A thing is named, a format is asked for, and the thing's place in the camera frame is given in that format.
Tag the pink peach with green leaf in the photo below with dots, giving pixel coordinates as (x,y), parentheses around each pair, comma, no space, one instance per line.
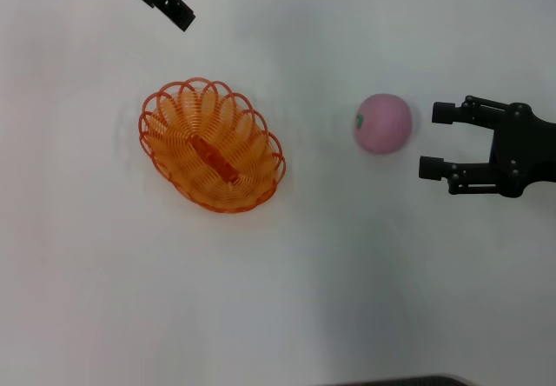
(384,125)

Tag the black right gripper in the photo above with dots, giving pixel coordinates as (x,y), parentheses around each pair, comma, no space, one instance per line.
(527,151)

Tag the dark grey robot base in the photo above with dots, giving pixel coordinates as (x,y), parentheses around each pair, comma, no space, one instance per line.
(412,381)

